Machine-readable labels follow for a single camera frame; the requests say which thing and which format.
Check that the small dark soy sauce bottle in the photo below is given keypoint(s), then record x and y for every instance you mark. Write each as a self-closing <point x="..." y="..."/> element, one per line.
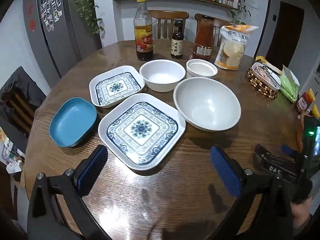
<point x="177" y="47"/>

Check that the white oblong tray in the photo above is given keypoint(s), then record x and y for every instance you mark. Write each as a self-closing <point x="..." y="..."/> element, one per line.
<point x="256" y="71"/>

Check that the flour bag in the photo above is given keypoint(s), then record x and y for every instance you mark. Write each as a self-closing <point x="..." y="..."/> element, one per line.
<point x="232" y="55"/>

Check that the wall light switch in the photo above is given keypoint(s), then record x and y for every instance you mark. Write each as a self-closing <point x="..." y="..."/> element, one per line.
<point x="274" y="17"/>

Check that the metal tongs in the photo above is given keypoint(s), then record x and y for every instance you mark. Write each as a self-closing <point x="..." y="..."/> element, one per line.
<point x="273" y="76"/>

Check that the medium white bowl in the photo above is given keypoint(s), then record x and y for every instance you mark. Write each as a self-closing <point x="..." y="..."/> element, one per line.
<point x="162" y="75"/>

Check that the large blue patterned square plate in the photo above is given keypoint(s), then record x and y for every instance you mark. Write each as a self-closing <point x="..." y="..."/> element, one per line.
<point x="141" y="130"/>

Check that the blue rounded square dish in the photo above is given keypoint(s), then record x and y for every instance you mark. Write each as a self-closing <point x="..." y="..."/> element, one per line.
<point x="70" y="122"/>

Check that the grey refrigerator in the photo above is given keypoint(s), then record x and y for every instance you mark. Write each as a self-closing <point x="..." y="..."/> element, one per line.
<point x="65" y="42"/>

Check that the red chili sauce jar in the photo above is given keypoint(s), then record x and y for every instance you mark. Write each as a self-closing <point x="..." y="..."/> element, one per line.
<point x="303" y="103"/>

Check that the small blue patterned square plate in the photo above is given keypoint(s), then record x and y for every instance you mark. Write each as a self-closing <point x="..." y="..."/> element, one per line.
<point x="115" y="87"/>

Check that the dark wooden door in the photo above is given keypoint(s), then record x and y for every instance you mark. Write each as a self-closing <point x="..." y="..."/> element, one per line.
<point x="285" y="35"/>

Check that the red sauce bottle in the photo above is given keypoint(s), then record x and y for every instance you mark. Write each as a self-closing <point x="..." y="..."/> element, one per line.
<point x="203" y="37"/>

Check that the beaded wooden trivet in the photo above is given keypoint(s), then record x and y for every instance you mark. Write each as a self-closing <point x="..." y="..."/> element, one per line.
<point x="260" y="88"/>

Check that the person's right hand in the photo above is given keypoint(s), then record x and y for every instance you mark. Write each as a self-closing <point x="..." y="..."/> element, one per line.
<point x="301" y="213"/>

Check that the large white bowl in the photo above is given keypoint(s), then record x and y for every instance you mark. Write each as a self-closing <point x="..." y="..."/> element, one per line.
<point x="207" y="105"/>

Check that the smaller white ramekin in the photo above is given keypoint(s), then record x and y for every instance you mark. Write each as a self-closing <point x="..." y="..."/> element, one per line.
<point x="201" y="68"/>

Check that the cluster of fridge photo magnets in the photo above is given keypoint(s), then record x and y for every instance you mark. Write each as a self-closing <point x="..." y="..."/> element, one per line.
<point x="51" y="5"/>

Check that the wooden slatted chair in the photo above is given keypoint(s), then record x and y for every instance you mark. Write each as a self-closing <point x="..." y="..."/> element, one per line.
<point x="21" y="112"/>

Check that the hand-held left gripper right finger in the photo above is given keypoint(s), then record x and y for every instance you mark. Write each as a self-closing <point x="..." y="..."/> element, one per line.
<point x="225" y="172"/>

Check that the green packet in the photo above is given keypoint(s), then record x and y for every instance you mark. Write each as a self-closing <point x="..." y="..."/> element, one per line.
<point x="290" y="86"/>

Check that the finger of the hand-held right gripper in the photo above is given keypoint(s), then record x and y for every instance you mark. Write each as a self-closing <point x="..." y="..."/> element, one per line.
<point x="265" y="153"/>
<point x="290" y="150"/>

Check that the dark jacket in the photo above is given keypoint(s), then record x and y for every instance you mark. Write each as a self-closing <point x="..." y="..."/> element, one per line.
<point x="22" y="85"/>

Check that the hanging green vine plant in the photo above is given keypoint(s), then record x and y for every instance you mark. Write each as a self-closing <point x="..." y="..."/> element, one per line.
<point x="87" y="7"/>

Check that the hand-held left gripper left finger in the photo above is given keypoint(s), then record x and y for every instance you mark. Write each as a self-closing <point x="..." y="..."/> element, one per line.
<point x="90" y="173"/>

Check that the pile of small packets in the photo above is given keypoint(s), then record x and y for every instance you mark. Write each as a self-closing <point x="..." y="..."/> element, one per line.
<point x="11" y="152"/>

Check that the red fridge sticker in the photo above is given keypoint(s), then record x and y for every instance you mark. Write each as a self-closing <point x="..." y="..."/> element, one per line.
<point x="32" y="25"/>
<point x="31" y="7"/>

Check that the yellow packet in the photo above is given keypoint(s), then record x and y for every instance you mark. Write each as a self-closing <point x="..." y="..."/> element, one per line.
<point x="261" y="59"/>

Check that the yellow cap vinegar bottle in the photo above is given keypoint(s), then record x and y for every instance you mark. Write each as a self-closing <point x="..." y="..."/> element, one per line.
<point x="144" y="42"/>

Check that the trailing green plant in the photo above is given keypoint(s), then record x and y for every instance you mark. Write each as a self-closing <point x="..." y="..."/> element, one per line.
<point x="241" y="7"/>

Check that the small white ramekin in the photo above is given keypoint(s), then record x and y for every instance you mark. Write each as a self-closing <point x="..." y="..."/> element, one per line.
<point x="200" y="76"/>

